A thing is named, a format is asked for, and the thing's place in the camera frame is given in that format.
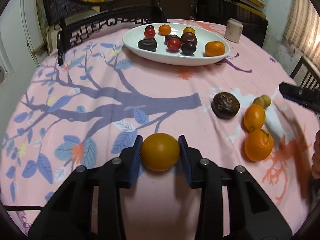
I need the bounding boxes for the small mandarin on plate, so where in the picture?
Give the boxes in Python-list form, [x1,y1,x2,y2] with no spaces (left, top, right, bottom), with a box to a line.
[158,24,171,36]

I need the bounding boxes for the orange mandarin with stem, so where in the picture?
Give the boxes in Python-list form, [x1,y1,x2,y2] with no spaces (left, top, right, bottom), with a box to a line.
[244,129,274,162]

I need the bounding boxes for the large orange mandarin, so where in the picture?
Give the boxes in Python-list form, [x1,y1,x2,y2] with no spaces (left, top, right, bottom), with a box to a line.
[204,41,226,57]

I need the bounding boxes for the white oval plate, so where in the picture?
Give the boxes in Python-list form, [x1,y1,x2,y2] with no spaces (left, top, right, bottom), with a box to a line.
[123,22,231,66]

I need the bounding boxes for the person's hand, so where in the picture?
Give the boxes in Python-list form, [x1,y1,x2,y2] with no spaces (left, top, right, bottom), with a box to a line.
[311,131,320,179]

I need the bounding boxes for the pink tree-print tablecloth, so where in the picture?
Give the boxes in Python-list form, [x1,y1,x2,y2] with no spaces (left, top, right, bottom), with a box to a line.
[1,24,319,232]

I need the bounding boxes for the wooden chair at right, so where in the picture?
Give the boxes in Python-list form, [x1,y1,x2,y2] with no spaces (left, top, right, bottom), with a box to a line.
[290,57,319,90]

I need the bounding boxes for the dark carved wooden chair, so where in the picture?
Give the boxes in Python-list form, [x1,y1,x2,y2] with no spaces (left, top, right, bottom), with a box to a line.
[41,0,168,66]

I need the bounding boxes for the orange kumquat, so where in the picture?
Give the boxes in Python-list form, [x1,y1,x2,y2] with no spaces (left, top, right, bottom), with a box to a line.
[243,104,266,132]

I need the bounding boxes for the white paper cup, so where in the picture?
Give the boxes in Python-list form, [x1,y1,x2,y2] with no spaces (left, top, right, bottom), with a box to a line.
[224,18,243,43]

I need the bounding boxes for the orange round fruit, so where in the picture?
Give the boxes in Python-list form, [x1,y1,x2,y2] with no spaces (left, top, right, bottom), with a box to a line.
[141,133,180,172]

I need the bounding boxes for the yellow kumquat on plate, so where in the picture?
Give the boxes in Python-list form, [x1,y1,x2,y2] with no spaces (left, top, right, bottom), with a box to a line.
[183,27,196,35]

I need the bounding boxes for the red cherry tomato on plate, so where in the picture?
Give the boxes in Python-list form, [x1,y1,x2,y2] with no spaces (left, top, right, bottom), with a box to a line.
[144,28,156,39]

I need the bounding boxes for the brown longan fruit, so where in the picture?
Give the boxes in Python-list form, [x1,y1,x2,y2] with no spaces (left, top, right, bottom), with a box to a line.
[260,95,272,108]
[252,97,265,108]

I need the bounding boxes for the dark purple passion fruit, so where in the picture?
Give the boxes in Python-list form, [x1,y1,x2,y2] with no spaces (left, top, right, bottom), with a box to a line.
[211,92,240,120]

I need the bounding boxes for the dark red plum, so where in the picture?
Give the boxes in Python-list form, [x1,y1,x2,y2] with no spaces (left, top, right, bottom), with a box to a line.
[180,32,197,45]

